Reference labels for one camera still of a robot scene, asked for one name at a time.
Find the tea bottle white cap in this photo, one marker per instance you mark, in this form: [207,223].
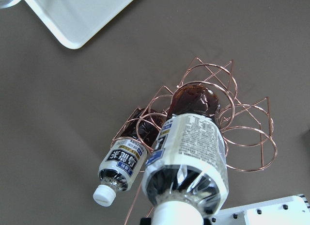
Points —
[121,165]

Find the cream serving tray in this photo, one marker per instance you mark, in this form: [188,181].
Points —
[75,22]

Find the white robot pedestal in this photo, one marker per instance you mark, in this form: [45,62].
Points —
[291,210]

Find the copper wire bottle basket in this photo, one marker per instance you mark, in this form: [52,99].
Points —
[218,79]

